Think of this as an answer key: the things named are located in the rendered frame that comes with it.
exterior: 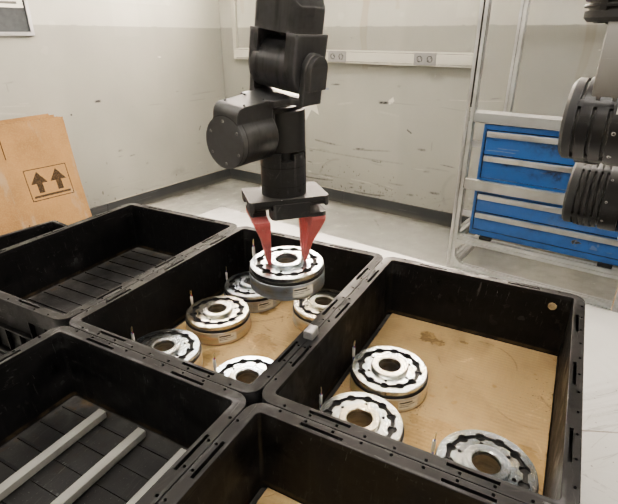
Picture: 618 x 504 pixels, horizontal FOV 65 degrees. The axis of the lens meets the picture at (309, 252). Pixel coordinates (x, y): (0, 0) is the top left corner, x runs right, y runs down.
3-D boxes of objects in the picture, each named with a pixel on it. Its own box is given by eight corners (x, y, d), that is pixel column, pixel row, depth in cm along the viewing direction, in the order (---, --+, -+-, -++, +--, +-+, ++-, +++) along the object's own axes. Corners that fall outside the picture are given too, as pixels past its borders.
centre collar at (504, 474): (464, 441, 53) (465, 437, 53) (512, 456, 51) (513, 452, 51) (457, 475, 49) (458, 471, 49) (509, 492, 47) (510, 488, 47)
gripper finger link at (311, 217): (327, 266, 65) (327, 200, 61) (274, 274, 63) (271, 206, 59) (312, 246, 70) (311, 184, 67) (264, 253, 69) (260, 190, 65)
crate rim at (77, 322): (242, 235, 96) (241, 224, 95) (385, 267, 83) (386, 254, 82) (65, 337, 64) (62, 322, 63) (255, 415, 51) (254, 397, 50)
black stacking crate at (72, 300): (139, 251, 112) (131, 204, 108) (243, 278, 100) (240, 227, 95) (-40, 337, 81) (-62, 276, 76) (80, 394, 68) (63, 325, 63)
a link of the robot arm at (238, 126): (330, 53, 53) (271, 41, 57) (261, 60, 45) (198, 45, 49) (318, 157, 59) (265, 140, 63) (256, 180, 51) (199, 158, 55)
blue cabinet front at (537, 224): (469, 232, 254) (485, 123, 231) (628, 267, 215) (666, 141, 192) (467, 233, 252) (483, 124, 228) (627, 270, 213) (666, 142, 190)
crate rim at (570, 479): (385, 267, 83) (386, 254, 82) (581, 310, 70) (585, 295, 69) (255, 415, 51) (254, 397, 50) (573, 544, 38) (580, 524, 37)
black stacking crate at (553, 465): (382, 315, 87) (387, 258, 82) (565, 364, 74) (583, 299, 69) (261, 479, 55) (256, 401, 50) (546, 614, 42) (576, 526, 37)
